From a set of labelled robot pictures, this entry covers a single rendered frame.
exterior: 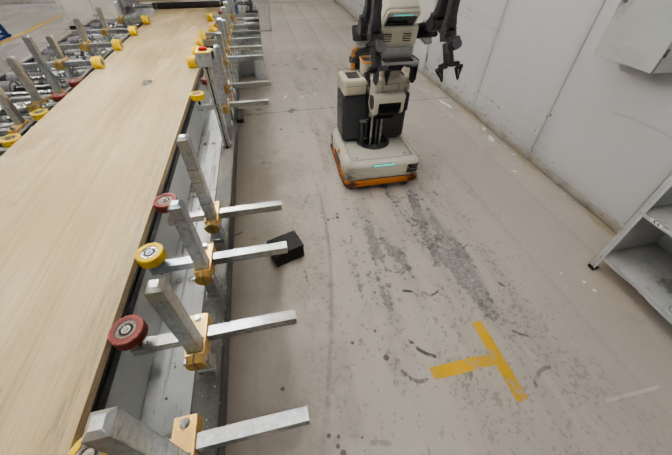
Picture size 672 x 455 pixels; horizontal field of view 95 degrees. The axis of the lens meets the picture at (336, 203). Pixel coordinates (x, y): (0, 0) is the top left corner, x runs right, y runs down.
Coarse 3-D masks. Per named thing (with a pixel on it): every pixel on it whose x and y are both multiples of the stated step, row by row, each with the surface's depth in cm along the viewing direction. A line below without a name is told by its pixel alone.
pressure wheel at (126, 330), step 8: (120, 320) 78; (128, 320) 78; (136, 320) 78; (112, 328) 76; (120, 328) 77; (128, 328) 76; (136, 328) 76; (144, 328) 77; (112, 336) 75; (120, 336) 75; (128, 336) 75; (136, 336) 75; (144, 336) 77; (112, 344) 74; (120, 344) 73; (128, 344) 74; (136, 344) 76
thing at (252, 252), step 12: (216, 252) 103; (228, 252) 103; (240, 252) 103; (252, 252) 103; (264, 252) 104; (276, 252) 105; (168, 264) 99; (180, 264) 99; (192, 264) 100; (216, 264) 102
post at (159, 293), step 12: (156, 288) 61; (168, 288) 64; (156, 300) 63; (168, 300) 64; (168, 312) 66; (180, 312) 69; (168, 324) 69; (180, 324) 70; (192, 324) 76; (180, 336) 73; (192, 336) 75; (192, 348) 78
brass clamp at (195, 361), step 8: (192, 320) 86; (208, 320) 87; (200, 328) 84; (208, 344) 84; (192, 352) 79; (200, 352) 79; (208, 352) 83; (192, 360) 78; (200, 360) 78; (208, 360) 80; (192, 368) 79; (200, 368) 80
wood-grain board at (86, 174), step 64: (128, 64) 225; (64, 128) 153; (128, 128) 154; (0, 192) 116; (64, 192) 116; (128, 192) 116; (0, 256) 93; (64, 256) 94; (128, 256) 94; (0, 320) 78; (64, 320) 78; (0, 384) 67; (64, 384) 67; (0, 448) 59; (64, 448) 59
